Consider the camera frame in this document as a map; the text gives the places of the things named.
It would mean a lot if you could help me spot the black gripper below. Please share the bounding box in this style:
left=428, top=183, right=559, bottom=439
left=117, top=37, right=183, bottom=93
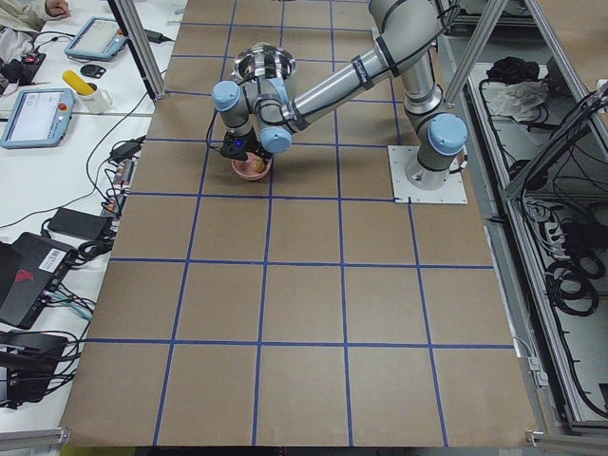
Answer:
left=218, top=128, right=272, bottom=168

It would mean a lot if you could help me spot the brown egg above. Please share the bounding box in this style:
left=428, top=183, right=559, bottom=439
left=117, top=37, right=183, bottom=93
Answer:
left=252, top=160, right=265, bottom=173

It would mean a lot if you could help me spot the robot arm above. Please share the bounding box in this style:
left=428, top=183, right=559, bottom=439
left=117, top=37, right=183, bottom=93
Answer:
left=212, top=0, right=467, bottom=191

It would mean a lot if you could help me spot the pale green steel pot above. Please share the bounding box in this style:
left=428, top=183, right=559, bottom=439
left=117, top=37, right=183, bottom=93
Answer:
left=230, top=42, right=297, bottom=102

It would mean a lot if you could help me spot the pink bowl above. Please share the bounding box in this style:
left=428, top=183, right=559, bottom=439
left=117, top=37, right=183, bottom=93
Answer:
left=231, top=156, right=272, bottom=181

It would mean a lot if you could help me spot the white mug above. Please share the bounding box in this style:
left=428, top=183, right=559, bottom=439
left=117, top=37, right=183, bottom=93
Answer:
left=79, top=83, right=113, bottom=114

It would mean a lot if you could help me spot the black round object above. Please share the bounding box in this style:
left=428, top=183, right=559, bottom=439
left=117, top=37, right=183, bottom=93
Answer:
left=80, top=64, right=106, bottom=79

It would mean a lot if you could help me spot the yellow banana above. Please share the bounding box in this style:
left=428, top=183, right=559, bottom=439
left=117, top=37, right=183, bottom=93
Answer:
left=62, top=69, right=95, bottom=96

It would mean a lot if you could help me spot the teach pendant far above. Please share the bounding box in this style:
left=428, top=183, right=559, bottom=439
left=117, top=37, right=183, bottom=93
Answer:
left=64, top=17, right=126, bottom=62

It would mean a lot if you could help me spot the teach pendant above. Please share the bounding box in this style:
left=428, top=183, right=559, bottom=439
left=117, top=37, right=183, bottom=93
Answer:
left=64, top=17, right=126, bottom=62
left=1, top=88, right=75, bottom=149

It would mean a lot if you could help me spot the black power brick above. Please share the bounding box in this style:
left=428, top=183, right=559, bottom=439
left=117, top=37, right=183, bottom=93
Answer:
left=47, top=208, right=112, bottom=240

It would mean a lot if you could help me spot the teach pendant near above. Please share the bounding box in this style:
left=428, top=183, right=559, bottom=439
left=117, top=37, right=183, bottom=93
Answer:
left=1, top=88, right=75, bottom=149

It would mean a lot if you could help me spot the black laptop computer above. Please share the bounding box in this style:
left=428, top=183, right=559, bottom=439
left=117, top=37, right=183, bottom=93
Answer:
left=1, top=233, right=76, bottom=329

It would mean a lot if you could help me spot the white crumpled cloth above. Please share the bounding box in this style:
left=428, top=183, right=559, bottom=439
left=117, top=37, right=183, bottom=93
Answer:
left=488, top=82, right=549, bottom=123

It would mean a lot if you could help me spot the aluminium frame post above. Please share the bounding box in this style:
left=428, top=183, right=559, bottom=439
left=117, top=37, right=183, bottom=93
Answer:
left=107, top=0, right=166, bottom=103

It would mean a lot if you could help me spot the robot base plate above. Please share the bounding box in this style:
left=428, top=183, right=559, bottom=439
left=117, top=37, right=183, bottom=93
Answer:
left=388, top=145, right=468, bottom=205

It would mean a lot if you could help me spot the aluminium frame rack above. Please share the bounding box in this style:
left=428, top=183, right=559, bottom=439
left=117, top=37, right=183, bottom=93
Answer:
left=446, top=1, right=607, bottom=438

